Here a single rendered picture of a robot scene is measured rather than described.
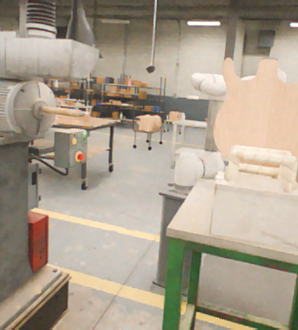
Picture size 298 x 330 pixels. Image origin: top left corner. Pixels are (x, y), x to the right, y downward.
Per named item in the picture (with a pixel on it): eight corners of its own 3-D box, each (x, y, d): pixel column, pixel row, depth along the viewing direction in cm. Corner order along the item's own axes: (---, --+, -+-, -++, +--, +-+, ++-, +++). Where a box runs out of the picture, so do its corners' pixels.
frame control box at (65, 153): (24, 175, 139) (24, 129, 136) (53, 166, 160) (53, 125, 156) (62, 182, 133) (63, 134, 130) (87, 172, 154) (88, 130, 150)
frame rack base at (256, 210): (209, 235, 80) (215, 184, 78) (212, 215, 95) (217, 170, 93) (300, 252, 76) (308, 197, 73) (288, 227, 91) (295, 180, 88)
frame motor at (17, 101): (-57, 131, 114) (-59, 72, 110) (0, 125, 140) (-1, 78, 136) (17, 142, 105) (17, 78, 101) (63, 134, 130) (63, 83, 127)
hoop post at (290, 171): (282, 192, 76) (287, 161, 74) (281, 188, 79) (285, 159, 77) (294, 193, 75) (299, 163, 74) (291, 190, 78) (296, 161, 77)
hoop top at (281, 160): (229, 159, 78) (230, 149, 77) (229, 157, 81) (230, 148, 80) (298, 168, 74) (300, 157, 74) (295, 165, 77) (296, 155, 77)
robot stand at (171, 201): (167, 262, 210) (174, 180, 200) (199, 272, 200) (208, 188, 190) (151, 284, 184) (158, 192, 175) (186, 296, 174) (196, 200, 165)
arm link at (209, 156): (191, 175, 194) (213, 173, 205) (203, 183, 180) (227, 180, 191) (202, 73, 181) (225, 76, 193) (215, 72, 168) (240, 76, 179)
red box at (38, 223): (-3, 264, 147) (-4, 204, 142) (16, 252, 159) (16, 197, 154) (33, 275, 141) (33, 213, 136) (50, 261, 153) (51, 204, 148)
